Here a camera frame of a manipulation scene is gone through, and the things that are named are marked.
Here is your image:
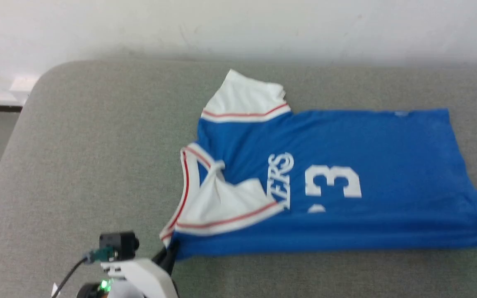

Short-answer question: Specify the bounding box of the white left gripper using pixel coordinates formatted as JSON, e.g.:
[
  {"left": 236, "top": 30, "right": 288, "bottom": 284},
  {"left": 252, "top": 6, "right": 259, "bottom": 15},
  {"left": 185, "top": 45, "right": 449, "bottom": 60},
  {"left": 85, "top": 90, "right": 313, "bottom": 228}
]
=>
[{"left": 102, "top": 240, "right": 180, "bottom": 298}]

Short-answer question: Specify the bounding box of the blue and white basketball jersey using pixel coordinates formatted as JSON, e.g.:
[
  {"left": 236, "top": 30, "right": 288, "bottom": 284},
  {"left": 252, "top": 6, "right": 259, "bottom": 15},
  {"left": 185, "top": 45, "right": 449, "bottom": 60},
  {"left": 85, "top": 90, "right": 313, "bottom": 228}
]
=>
[{"left": 159, "top": 69, "right": 477, "bottom": 260}]

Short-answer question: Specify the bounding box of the black round left gripper motor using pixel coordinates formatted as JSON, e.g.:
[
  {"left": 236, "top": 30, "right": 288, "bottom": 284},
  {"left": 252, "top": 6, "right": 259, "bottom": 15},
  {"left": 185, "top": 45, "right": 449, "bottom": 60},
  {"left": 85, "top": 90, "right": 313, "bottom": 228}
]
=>
[{"left": 76, "top": 281, "right": 113, "bottom": 298}]

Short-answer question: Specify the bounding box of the grey fabric sofa cushion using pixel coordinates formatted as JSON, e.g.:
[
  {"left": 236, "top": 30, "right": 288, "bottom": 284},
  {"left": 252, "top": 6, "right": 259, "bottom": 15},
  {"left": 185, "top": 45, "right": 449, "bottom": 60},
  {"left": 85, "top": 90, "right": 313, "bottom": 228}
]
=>
[{"left": 0, "top": 60, "right": 477, "bottom": 298}]

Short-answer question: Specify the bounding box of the black cable with green plug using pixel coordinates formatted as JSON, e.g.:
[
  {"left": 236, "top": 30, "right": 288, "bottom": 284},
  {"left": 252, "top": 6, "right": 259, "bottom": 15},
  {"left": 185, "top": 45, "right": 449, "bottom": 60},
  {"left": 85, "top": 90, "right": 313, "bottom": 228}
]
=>
[{"left": 51, "top": 248, "right": 116, "bottom": 298}]

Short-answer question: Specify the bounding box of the white wall trunking box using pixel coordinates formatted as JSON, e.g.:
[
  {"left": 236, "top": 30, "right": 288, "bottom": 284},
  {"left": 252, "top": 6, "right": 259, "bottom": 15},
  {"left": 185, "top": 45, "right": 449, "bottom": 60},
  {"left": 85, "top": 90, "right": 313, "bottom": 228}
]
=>
[{"left": 10, "top": 74, "right": 40, "bottom": 105}]

